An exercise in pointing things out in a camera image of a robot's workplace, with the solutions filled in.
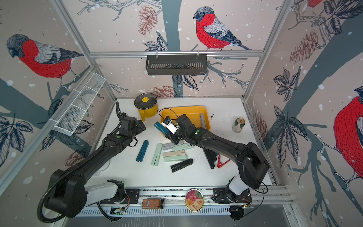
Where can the yellow pot with dark lid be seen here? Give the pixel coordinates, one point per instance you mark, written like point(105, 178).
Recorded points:
point(146, 105)

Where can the dark teal pliers bottom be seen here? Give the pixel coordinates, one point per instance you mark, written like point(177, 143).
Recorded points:
point(161, 128)

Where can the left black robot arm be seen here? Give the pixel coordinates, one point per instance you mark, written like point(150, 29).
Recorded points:
point(66, 195)

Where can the white mesh wall basket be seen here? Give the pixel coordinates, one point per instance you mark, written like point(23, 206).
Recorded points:
point(85, 95)

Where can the black pliers bottom centre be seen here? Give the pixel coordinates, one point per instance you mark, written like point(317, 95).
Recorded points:
point(181, 165)

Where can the mint green pliers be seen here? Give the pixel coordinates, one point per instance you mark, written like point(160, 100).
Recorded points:
point(176, 158)
point(156, 157)
point(182, 147)

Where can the dark teal pliers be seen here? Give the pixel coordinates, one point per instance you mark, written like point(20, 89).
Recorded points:
point(142, 151)
point(161, 128)

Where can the small brown box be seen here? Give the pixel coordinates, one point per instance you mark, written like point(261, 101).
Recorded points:
point(153, 203)

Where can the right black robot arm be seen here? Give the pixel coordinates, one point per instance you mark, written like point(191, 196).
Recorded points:
point(252, 164)

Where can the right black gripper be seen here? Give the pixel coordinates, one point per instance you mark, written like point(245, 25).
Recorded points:
point(173, 138)

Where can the round pink tin lid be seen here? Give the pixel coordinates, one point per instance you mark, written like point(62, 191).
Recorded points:
point(194, 200)

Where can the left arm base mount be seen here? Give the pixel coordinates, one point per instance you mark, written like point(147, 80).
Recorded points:
point(122, 195)

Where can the yellow plastic storage box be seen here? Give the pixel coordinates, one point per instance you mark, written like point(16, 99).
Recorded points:
point(193, 112)

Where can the red plastic tool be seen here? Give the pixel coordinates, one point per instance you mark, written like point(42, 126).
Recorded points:
point(221, 161)

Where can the black hanging wire basket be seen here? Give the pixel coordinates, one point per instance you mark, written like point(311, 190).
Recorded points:
point(163, 65)

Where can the black pliers right pair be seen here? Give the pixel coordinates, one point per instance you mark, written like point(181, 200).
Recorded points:
point(211, 157)

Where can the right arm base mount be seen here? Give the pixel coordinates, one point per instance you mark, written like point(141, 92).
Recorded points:
point(222, 195)

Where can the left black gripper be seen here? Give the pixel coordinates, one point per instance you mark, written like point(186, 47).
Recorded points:
point(138, 127)

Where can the beige pruning pliers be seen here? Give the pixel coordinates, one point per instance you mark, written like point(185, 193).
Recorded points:
point(173, 153)

